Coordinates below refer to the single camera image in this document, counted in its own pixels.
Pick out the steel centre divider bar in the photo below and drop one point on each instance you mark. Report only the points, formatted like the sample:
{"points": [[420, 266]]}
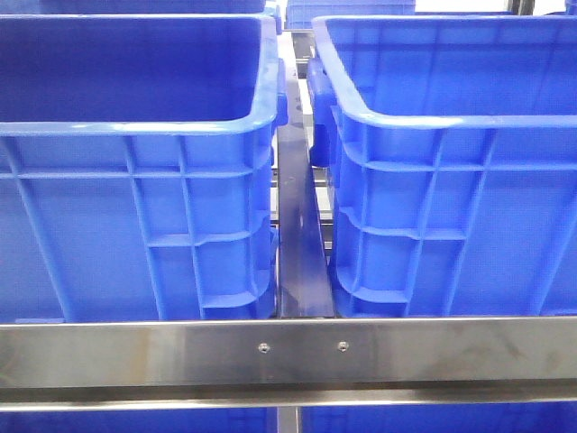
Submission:
{"points": [[304, 286]]}

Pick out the stainless steel front rail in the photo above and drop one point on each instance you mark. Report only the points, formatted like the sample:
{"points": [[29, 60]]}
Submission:
{"points": [[286, 362]]}

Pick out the large blue crate right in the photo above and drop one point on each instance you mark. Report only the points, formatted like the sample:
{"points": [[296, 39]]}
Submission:
{"points": [[452, 163]]}

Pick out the blue crate lower left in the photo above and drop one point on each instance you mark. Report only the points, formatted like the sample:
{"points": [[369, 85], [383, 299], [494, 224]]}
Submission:
{"points": [[200, 420]]}

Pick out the blue crate lower right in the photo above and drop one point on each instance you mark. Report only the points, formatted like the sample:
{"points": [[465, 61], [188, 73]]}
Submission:
{"points": [[483, 417]]}

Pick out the large blue crate left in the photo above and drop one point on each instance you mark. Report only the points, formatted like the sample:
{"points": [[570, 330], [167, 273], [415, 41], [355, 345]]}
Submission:
{"points": [[136, 162]]}

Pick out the large blue crate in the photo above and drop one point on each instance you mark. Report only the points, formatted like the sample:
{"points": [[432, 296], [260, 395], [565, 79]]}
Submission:
{"points": [[136, 162], [452, 163]]}

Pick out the blue crate rear right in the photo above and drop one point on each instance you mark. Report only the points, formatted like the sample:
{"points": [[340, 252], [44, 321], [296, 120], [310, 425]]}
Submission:
{"points": [[299, 14]]}

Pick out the blue crate rear left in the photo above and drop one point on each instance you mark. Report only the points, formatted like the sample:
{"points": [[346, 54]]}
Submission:
{"points": [[269, 8]]}

